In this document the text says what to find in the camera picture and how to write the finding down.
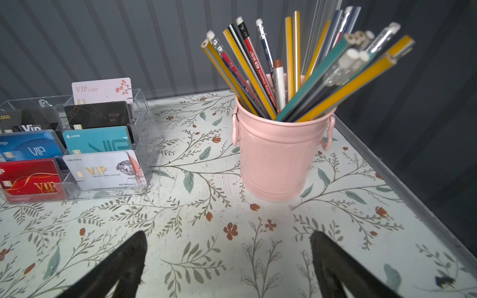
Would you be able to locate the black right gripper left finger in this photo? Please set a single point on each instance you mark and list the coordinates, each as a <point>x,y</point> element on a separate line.
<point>121,270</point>

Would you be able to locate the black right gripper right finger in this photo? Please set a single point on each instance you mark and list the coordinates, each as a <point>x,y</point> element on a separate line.
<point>337,271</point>

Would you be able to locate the white diamond VIP card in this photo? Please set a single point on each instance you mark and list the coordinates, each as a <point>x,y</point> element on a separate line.
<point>106,170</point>

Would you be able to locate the teal VIP card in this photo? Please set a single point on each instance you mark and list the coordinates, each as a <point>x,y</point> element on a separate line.
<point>97,140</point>

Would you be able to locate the red VIP card in stand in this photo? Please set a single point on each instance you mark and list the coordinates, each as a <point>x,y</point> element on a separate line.
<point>30,177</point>

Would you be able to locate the clear acrylic card display stand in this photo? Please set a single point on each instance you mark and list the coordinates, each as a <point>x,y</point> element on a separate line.
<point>69,189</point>

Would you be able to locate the blue VIP card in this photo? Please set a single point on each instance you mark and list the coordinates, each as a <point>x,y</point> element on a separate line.
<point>33,145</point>

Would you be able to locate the black card with gold lines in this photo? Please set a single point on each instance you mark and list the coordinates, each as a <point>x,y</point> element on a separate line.
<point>97,115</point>

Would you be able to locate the pink VIP card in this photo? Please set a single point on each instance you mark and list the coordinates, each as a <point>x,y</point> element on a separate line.
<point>102,91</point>

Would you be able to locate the black VIP logo card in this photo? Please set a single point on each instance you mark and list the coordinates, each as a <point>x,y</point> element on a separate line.
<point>28,120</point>

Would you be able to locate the pink metal pencil bucket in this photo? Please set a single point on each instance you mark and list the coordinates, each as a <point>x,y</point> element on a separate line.
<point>275,157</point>

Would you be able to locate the green pencil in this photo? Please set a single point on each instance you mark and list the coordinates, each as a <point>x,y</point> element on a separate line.
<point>346,41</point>

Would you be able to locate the white pen brown cap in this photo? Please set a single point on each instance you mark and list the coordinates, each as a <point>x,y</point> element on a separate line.
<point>278,79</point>

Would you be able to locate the red pencil with eraser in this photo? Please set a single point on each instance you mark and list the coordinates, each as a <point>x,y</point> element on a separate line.
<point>256,63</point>

